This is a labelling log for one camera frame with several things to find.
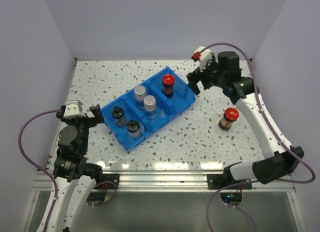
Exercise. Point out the red-cap brown sauce jar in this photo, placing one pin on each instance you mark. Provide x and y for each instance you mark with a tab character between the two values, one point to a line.
230	115

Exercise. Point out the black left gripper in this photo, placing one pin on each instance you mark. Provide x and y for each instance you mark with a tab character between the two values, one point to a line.
95	111

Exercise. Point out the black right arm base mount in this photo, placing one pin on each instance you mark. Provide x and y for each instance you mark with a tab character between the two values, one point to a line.
217	181

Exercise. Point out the black-cap brown spice bottle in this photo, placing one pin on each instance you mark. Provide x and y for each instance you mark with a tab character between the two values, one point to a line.
118	115

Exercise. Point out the black-cap white spice bottle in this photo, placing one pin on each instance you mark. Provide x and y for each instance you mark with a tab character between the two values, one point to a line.
133	128

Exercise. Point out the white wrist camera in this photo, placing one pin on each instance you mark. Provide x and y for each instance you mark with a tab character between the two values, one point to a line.
202	56
73	109

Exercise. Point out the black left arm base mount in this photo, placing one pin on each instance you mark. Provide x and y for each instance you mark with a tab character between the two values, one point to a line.
110	179

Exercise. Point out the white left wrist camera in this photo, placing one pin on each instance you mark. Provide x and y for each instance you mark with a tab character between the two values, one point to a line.
73	109

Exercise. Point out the silver-lid blue-label spice jar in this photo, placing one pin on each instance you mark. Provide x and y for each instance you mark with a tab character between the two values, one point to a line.
139	94

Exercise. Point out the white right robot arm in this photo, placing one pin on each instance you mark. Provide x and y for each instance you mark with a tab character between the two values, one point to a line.
278	152

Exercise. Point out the silver-lid shaker jar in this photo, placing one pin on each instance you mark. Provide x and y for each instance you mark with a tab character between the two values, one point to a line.
150	106

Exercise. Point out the aluminium front rail frame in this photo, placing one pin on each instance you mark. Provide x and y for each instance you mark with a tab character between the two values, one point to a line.
169	181

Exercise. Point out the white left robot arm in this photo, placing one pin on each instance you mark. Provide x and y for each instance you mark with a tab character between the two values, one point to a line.
74	177

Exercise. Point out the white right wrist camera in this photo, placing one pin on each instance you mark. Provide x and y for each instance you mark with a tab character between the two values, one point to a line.
202	56

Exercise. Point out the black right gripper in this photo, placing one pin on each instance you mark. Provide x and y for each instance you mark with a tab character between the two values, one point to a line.
196	75

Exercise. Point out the red-cap dark sauce jar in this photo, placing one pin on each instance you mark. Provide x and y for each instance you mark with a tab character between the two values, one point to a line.
168	82

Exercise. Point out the blue three-compartment plastic bin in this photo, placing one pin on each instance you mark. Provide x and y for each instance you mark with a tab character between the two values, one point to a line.
166	108

